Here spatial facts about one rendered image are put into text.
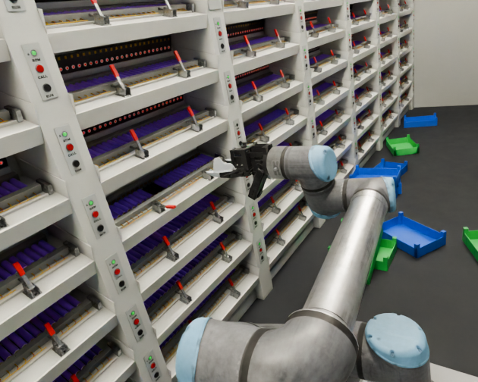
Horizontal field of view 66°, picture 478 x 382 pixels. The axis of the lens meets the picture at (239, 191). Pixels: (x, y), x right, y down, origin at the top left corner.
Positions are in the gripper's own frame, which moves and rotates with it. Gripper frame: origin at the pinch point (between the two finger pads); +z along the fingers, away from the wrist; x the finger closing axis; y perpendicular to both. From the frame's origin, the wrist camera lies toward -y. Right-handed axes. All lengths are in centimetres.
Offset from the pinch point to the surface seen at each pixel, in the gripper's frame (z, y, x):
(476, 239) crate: -63, -84, -111
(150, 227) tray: 16.8, -12.6, 19.0
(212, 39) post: 15, 37, -30
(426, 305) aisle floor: -49, -84, -53
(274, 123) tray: 23, -7, -76
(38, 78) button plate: 14, 37, 36
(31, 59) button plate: 14, 41, 36
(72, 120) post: 15.0, 25.6, 31.7
